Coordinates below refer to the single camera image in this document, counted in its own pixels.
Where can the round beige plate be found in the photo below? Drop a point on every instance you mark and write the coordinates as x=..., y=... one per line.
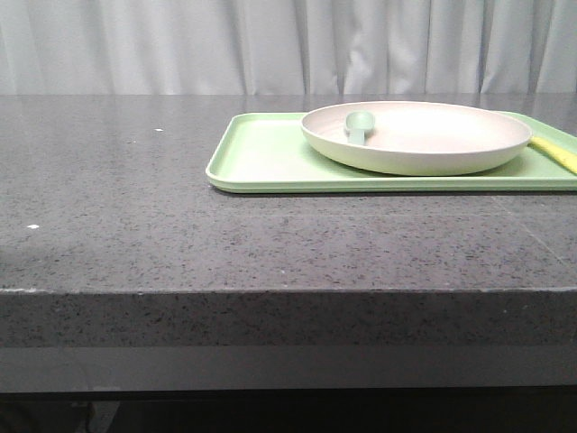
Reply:
x=418, y=138

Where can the yellow plastic fork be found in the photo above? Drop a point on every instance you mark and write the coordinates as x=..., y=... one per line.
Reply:
x=563, y=157

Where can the light green serving tray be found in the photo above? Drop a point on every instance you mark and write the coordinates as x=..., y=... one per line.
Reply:
x=267, y=153

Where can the pale green plastic spoon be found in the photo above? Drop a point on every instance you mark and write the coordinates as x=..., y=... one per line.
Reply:
x=358, y=126

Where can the white pleated curtain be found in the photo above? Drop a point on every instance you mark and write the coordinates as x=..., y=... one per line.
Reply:
x=287, y=47

